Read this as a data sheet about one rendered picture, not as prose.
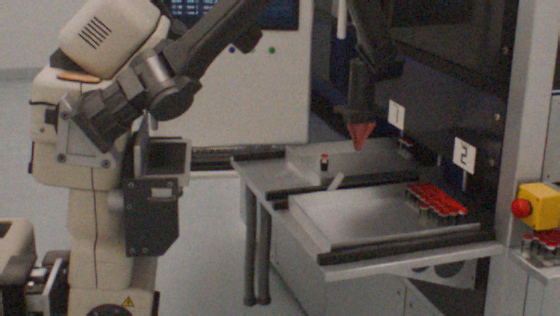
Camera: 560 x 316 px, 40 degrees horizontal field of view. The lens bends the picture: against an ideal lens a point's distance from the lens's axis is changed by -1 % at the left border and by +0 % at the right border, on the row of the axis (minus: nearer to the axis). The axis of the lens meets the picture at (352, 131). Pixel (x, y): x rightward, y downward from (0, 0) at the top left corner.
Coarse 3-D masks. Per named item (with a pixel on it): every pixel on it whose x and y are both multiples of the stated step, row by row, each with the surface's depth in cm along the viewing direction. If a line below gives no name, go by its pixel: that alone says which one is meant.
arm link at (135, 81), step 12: (156, 60) 126; (132, 72) 125; (144, 72) 125; (156, 72) 125; (168, 72) 126; (120, 84) 125; (132, 84) 124; (144, 84) 125; (132, 96) 123; (144, 96) 125; (144, 108) 127
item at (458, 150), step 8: (456, 144) 173; (464, 144) 169; (456, 152) 173; (464, 152) 170; (472, 152) 167; (456, 160) 173; (464, 160) 170; (472, 160) 167; (464, 168) 170; (472, 168) 167
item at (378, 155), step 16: (304, 144) 206; (320, 144) 208; (336, 144) 210; (352, 144) 212; (368, 144) 214; (384, 144) 216; (288, 160) 202; (304, 160) 203; (320, 160) 204; (336, 160) 204; (352, 160) 205; (368, 160) 206; (384, 160) 206; (400, 160) 207; (416, 160) 208; (304, 176) 191; (320, 176) 183; (352, 176) 185; (368, 176) 186; (384, 176) 188; (400, 176) 190; (432, 176) 194
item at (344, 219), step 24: (312, 192) 172; (336, 192) 174; (360, 192) 177; (384, 192) 179; (312, 216) 168; (336, 216) 168; (360, 216) 169; (384, 216) 170; (408, 216) 170; (336, 240) 156; (360, 240) 150; (384, 240) 152; (408, 240) 154
